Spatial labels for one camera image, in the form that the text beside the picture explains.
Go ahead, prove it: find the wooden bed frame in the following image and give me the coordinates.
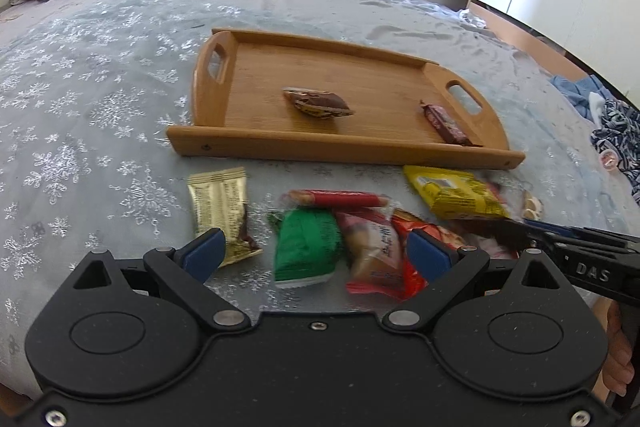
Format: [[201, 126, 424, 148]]
[[467, 2, 618, 92]]

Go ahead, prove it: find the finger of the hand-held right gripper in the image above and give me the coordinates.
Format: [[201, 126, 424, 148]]
[[522, 219, 640, 253], [495, 219, 568, 257]]

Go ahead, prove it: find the crumpled white plastic bag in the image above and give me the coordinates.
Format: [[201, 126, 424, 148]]
[[459, 8, 488, 28]]

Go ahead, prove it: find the person's right hand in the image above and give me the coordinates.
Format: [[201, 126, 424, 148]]
[[602, 302, 635, 400]]

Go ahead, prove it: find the gold snack packet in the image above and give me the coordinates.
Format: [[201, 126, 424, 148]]
[[187, 167, 264, 269]]

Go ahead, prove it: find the red orange snack packet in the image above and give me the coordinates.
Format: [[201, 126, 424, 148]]
[[390, 207, 473, 295]]

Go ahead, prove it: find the small cream dotted packet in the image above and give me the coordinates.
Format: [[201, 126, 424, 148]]
[[520, 192, 545, 220]]

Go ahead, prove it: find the long red snack packet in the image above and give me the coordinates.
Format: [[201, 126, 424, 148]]
[[280, 189, 391, 208]]

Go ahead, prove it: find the dark red chocolate bar packet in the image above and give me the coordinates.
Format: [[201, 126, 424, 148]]
[[419, 101, 483, 148]]

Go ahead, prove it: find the light blue garment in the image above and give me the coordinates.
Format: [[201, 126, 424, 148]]
[[550, 74, 612, 118]]

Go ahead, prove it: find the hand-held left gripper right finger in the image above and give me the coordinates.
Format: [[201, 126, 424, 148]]
[[384, 229, 568, 333]]

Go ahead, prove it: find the brown snack packet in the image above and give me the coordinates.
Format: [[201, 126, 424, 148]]
[[282, 87, 356, 118]]

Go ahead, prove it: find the clear white cake packet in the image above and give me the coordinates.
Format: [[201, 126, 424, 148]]
[[335, 209, 416, 298]]

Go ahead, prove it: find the wooden tray with handles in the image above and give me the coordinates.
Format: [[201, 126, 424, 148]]
[[166, 28, 526, 171]]

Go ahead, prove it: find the green snack packet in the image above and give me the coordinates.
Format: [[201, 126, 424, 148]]
[[267, 206, 343, 290]]

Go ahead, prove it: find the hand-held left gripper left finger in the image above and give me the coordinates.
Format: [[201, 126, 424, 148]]
[[72, 228, 251, 334]]

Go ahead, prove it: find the small red white packet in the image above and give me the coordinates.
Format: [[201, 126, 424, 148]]
[[462, 232, 521, 260]]

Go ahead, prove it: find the grey snowflake bedsheet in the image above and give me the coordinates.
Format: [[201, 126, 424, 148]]
[[0, 0, 640, 398]]

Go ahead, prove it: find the yellow snack packet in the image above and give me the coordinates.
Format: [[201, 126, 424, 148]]
[[403, 165, 511, 220]]

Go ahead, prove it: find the dark floral garment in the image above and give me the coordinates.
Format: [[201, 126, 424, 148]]
[[590, 99, 640, 202]]

